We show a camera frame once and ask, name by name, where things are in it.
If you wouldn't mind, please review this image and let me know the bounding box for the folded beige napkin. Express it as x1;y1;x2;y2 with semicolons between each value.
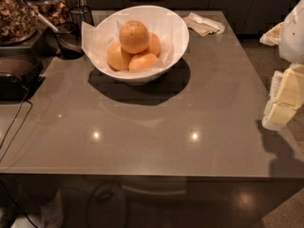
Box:
182;12;225;36

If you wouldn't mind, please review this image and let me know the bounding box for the black wire cup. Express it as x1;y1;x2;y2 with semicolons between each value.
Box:
69;5;93;28

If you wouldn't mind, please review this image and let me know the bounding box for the white scoop handle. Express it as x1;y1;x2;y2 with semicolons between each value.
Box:
36;12;59;32

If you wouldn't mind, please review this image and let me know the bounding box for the black cable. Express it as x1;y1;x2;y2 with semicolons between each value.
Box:
0;73;34;163

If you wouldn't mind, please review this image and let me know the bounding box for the large glass snack jar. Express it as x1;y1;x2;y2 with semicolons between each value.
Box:
0;0;37;47

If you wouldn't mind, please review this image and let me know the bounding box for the white bowl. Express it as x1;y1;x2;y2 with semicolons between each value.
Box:
91;5;190;85

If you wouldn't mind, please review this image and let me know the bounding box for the dark small bowl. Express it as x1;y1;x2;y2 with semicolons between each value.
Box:
55;22;85;60

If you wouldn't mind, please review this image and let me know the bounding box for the orange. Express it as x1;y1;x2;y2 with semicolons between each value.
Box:
106;43;133;71
119;21;149;54
146;32;161;56
129;52;158;71

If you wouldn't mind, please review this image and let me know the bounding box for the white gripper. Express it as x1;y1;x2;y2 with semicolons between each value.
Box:
259;0;304;131

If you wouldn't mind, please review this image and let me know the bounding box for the white paper liner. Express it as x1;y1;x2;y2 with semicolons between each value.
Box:
81;10;181;74

